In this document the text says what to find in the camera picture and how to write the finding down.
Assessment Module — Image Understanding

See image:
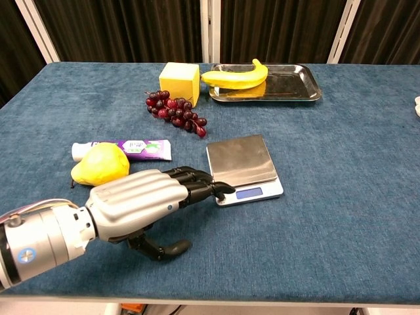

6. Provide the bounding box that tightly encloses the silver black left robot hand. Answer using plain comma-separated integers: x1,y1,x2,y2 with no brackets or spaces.
84,165,237,263

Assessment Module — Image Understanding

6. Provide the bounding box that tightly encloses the yellow pear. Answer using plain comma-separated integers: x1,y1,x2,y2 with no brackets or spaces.
70,142,131,189

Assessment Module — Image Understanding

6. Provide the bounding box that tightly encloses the silver kitchen scale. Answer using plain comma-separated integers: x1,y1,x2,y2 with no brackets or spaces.
205,133,285,207

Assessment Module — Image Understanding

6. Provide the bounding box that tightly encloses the purple white toothpaste tube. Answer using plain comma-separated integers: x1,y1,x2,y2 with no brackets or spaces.
71,139,173,162

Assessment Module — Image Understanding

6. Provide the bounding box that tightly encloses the dark red grape bunch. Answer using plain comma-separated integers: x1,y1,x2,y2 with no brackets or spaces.
145,90,208,138

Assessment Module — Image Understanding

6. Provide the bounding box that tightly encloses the orange plastic object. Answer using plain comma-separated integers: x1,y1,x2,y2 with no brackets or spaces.
120,303,146,315

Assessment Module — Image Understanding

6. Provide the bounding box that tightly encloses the yellow cube block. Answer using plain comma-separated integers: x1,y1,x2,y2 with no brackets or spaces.
159,62,201,108

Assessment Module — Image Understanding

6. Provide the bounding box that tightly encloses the yellow banana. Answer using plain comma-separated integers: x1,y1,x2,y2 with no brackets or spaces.
200,58,269,90

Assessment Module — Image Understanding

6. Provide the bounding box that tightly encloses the blue tablecloth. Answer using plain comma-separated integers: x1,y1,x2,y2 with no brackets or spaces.
0,61,420,296

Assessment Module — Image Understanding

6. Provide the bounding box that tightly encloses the black pleated curtain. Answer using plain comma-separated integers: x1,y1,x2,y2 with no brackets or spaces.
32,0,203,63
0,0,47,109
220,0,348,65
339,0,420,66

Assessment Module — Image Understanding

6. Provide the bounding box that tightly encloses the stainless steel tray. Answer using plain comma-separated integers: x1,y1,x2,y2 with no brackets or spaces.
209,63,323,104

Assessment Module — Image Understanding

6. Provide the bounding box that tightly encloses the forearm cable bundle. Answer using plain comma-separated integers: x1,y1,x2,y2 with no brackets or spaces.
0,198,80,224

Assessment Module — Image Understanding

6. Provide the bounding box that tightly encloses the white aluminium frame post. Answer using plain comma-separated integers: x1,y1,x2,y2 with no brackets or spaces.
327,0,362,64
14,0,62,64
199,0,222,64

